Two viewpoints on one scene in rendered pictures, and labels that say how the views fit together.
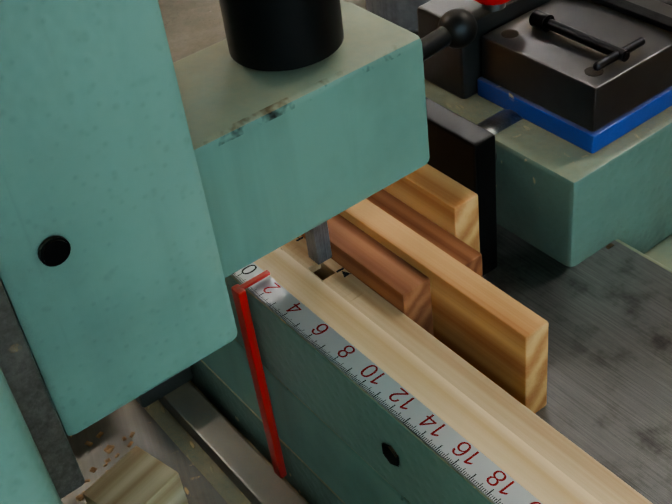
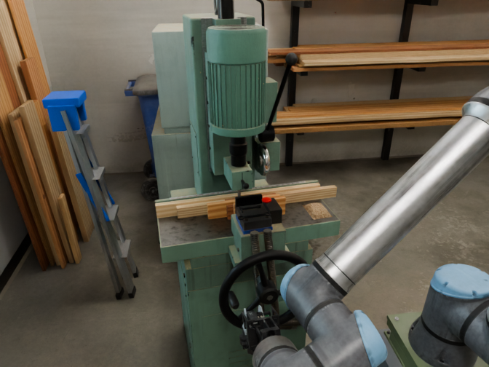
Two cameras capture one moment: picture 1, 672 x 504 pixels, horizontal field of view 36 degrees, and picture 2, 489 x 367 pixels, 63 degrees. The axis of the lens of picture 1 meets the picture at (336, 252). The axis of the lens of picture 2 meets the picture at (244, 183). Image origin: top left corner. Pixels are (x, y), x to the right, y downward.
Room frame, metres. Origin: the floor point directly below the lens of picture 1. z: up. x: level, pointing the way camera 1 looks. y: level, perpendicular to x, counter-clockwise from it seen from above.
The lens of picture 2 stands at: (0.82, -1.16, 1.62)
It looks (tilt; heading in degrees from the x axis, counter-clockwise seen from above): 27 degrees down; 108
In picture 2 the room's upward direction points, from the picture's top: 1 degrees counter-clockwise
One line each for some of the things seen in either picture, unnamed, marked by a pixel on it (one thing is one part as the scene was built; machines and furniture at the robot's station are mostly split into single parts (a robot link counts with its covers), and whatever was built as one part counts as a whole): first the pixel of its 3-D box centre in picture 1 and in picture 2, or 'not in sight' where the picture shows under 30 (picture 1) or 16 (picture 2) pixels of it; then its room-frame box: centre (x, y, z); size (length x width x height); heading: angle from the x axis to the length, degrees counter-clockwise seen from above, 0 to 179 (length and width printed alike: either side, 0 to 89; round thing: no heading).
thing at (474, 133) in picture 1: (470, 153); (251, 212); (0.49, -0.08, 0.95); 0.09 x 0.07 x 0.09; 32
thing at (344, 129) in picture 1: (263, 147); (238, 174); (0.41, 0.03, 1.03); 0.14 x 0.07 x 0.09; 122
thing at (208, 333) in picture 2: not in sight; (234, 302); (0.35, 0.11, 0.36); 0.58 x 0.45 x 0.71; 122
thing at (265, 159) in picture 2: not in sight; (263, 159); (0.45, 0.18, 1.02); 0.12 x 0.03 x 0.12; 122
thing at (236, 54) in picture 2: not in sight; (236, 81); (0.41, 0.01, 1.35); 0.18 x 0.18 x 0.31
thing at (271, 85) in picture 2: not in sight; (263, 100); (0.43, 0.27, 1.23); 0.09 x 0.08 x 0.15; 122
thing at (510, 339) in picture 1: (366, 249); (244, 206); (0.44, -0.02, 0.93); 0.26 x 0.01 x 0.06; 32
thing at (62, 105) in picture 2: not in sight; (97, 201); (-0.52, 0.38, 0.58); 0.27 x 0.25 x 1.16; 26
